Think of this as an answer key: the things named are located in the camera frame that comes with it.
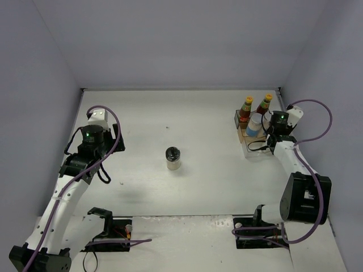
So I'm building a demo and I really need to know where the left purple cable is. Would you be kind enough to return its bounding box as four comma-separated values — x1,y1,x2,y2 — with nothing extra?
19,105,153,271

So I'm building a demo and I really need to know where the clear tiered organizer tray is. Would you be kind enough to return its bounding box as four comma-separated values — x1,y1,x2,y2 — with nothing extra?
234,110,272,159

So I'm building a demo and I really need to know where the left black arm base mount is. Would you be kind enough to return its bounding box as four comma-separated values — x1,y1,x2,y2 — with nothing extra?
81,207,132,253

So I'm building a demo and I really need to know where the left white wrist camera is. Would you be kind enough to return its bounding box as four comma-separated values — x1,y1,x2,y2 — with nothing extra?
87,108,109,130

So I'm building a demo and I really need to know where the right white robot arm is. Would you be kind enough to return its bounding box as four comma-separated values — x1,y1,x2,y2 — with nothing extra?
251,110,332,233

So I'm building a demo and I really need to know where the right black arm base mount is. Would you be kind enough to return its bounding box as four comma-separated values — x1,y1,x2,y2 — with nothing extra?
232,216,289,249

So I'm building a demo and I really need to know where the red sauce bottle yellow cap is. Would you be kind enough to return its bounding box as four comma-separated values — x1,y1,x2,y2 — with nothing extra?
239,96,254,122

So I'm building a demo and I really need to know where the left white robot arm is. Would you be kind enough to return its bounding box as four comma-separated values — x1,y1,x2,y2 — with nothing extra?
9,124,125,271

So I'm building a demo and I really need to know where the purple cable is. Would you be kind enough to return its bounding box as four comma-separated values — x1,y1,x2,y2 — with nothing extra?
231,99,333,244
19,105,153,271

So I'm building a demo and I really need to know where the silver lid jar blue label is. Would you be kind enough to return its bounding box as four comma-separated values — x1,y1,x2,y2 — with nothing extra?
246,113,263,138

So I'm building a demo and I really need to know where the black cap white powder jar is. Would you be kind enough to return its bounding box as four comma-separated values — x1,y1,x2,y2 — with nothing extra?
166,147,181,171

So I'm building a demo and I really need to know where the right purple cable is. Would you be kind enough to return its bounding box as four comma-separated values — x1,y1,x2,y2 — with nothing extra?
231,99,333,244

